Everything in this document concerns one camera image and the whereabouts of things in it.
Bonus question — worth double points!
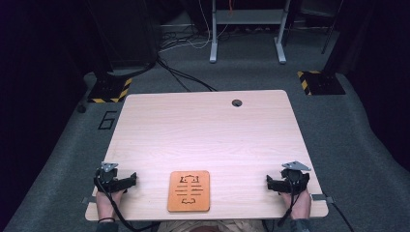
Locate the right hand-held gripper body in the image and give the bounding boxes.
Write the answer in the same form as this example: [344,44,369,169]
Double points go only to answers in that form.
[279,160,312,195]

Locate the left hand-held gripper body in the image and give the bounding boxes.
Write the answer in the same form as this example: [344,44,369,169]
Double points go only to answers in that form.
[94,161,123,194]

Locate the orange cut-out wooden board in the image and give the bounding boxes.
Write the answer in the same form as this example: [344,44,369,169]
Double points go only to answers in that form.
[166,170,211,214]

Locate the person's left hand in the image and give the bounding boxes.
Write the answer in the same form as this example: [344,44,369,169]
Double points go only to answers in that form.
[95,188,126,222]

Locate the person's right hand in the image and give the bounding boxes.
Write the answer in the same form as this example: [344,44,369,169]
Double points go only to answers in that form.
[278,189,312,220]

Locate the black cabinet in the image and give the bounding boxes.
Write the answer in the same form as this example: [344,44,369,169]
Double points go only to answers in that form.
[86,0,162,71]

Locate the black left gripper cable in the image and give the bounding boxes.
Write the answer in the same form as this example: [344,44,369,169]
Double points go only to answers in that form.
[94,168,161,232]

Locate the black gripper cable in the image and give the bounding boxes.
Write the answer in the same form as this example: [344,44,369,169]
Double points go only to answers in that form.
[94,168,161,232]
[277,178,304,227]

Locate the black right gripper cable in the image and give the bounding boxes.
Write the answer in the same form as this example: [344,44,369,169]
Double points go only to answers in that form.
[277,178,304,227]

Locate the black clamp cable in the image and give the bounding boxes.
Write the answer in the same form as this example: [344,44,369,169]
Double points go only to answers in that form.
[331,200,357,232]

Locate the black yellow striped base plate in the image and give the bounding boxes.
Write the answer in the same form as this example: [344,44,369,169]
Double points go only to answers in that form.
[87,72,133,104]
[296,70,347,97]

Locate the black floor cables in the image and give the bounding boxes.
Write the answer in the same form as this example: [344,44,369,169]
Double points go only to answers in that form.
[156,55,218,93]

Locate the black stand post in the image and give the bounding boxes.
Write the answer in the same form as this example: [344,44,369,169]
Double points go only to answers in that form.
[321,0,360,76]

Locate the white floor cables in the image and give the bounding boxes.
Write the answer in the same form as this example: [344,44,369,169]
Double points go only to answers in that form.
[159,0,230,53]

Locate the white metal desk frame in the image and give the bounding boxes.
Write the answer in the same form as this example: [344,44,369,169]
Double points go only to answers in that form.
[209,0,293,65]

